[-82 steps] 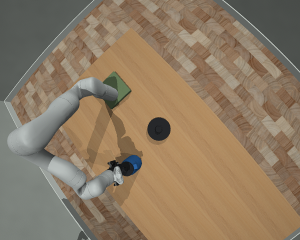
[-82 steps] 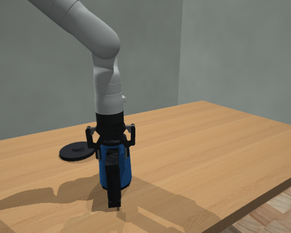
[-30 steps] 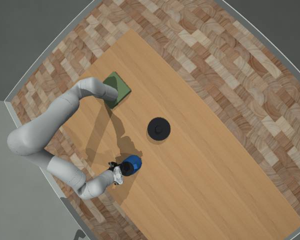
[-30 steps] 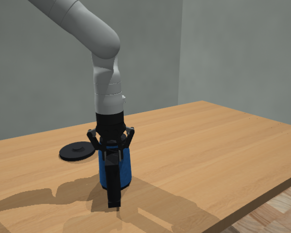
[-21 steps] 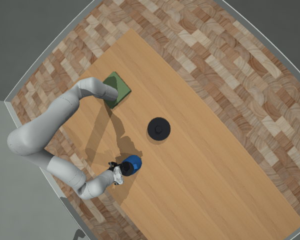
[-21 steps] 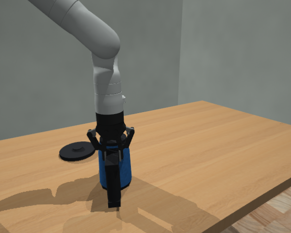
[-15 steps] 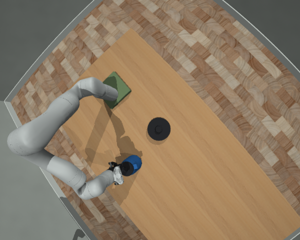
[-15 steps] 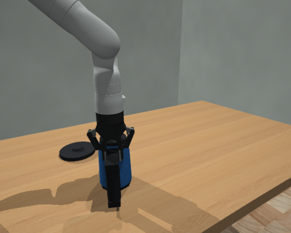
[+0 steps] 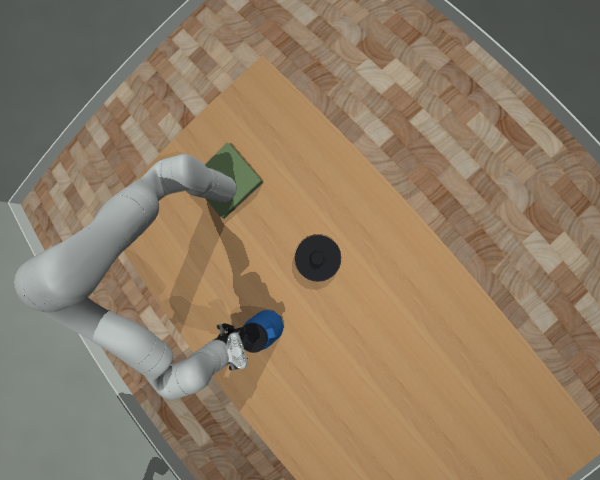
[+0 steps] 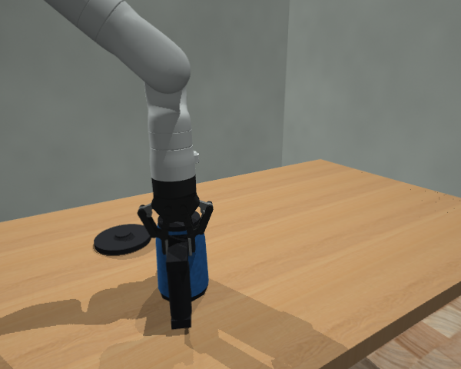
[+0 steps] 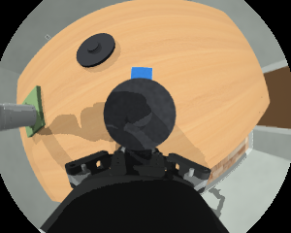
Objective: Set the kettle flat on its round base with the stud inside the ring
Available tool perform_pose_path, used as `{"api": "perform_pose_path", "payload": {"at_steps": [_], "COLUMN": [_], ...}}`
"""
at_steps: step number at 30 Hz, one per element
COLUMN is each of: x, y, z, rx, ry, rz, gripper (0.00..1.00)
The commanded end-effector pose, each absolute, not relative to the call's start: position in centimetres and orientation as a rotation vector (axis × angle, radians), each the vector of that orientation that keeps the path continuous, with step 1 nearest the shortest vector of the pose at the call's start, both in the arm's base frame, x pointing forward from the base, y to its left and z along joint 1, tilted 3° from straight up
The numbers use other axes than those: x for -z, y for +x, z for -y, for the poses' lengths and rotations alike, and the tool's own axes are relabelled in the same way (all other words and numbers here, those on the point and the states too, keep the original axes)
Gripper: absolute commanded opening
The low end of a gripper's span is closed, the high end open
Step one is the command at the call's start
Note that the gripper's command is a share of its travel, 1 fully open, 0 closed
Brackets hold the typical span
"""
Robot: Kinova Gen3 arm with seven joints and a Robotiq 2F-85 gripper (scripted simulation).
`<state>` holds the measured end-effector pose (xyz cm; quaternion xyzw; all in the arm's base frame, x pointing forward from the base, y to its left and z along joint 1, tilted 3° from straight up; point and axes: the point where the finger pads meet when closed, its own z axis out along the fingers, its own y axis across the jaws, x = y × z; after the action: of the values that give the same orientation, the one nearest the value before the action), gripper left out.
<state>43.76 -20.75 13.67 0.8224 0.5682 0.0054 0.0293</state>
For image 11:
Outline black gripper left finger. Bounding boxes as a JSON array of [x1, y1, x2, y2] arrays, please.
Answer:
[[65, 147, 127, 188]]

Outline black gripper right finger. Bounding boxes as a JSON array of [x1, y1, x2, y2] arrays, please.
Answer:
[[147, 148, 211, 193]]

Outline blue kettle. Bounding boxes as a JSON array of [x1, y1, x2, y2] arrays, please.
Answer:
[[103, 67, 177, 166]]

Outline black round disk with center stud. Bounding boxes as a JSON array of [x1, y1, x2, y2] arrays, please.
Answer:
[[76, 33, 115, 68]]

